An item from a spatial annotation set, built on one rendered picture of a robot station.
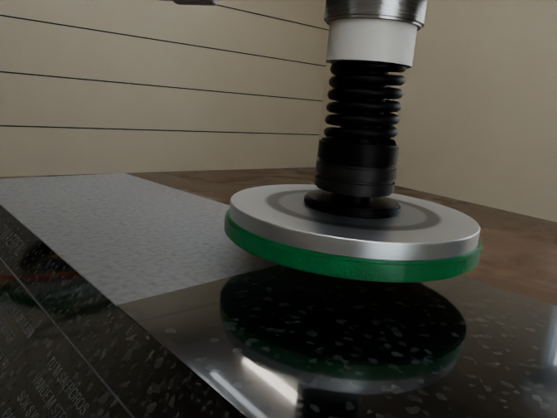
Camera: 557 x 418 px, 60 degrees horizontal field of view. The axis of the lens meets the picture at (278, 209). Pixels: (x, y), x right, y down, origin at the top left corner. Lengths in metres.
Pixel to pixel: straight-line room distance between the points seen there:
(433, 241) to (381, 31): 0.16
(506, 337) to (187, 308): 0.22
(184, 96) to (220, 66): 0.62
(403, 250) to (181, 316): 0.15
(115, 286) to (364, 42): 0.26
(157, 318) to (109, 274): 0.09
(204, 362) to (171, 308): 0.07
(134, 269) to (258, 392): 0.19
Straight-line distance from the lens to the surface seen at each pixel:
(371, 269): 0.33
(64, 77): 5.45
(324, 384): 0.27
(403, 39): 0.40
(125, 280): 0.39
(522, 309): 0.43
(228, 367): 0.27
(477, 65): 5.90
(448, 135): 5.98
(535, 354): 0.36
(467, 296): 0.43
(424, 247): 0.34
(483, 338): 0.36
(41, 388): 0.36
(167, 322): 0.32
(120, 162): 5.70
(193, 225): 0.54
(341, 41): 0.39
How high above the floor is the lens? 0.95
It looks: 13 degrees down
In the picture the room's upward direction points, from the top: 5 degrees clockwise
